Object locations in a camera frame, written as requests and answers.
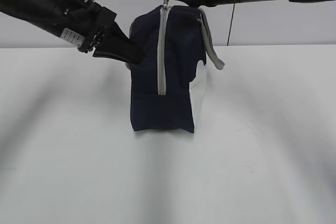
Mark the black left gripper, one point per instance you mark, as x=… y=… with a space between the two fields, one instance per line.
x=91 y=26

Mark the navy blue lunch bag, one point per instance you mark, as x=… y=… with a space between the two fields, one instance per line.
x=168 y=85

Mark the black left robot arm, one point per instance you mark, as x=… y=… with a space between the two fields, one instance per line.
x=47 y=15

